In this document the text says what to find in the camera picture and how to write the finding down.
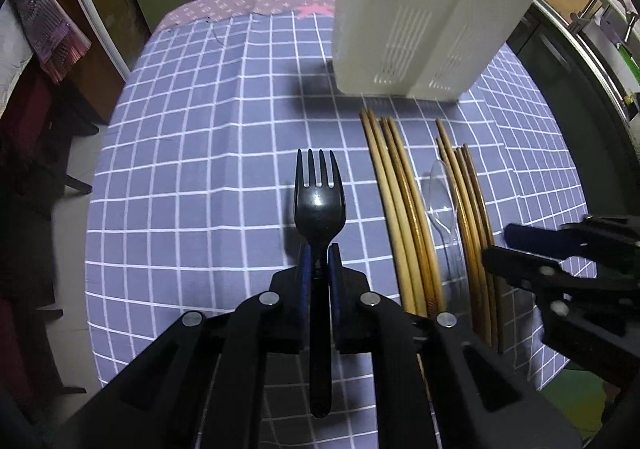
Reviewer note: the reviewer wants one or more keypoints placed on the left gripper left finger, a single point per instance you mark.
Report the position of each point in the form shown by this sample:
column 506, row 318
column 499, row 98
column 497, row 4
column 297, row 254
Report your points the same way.
column 272, row 322

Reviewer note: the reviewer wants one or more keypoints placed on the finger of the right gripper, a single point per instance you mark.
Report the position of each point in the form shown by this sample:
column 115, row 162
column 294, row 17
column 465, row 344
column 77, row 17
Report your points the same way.
column 533, row 273
column 568, row 241

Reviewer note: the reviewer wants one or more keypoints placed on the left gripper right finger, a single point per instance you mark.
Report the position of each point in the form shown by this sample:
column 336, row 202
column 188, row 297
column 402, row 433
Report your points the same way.
column 367, row 322

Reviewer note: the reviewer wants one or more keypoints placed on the dark wooden chopstick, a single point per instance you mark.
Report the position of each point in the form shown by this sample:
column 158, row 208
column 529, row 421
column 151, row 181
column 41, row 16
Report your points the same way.
column 468, row 189
column 457, row 198
column 486, row 240
column 465, row 228

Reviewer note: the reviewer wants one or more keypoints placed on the black plastic fork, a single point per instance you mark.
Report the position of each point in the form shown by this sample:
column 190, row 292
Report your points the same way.
column 319, row 216

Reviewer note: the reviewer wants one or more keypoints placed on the clear plastic spoon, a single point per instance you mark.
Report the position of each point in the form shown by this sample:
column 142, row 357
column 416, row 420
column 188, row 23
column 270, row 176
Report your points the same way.
column 443, row 214

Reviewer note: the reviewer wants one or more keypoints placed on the brown wooden chopstick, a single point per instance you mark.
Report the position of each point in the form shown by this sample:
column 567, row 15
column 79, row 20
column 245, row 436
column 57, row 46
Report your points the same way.
column 406, row 196
column 433, row 288

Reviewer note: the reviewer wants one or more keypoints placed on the steel kitchen faucet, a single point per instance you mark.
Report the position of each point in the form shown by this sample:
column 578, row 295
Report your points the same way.
column 580, row 19

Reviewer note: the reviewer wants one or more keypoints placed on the blue checkered tablecloth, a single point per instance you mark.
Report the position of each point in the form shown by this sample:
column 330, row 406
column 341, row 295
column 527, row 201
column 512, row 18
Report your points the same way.
column 192, row 202

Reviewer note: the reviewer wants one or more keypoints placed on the white plastic utensil holder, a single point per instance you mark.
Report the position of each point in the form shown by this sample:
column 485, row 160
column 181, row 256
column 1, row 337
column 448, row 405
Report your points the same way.
column 425, row 49

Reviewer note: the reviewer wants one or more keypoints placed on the purple checkered apron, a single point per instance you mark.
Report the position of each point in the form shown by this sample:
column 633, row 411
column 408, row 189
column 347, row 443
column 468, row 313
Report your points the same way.
column 55, row 38

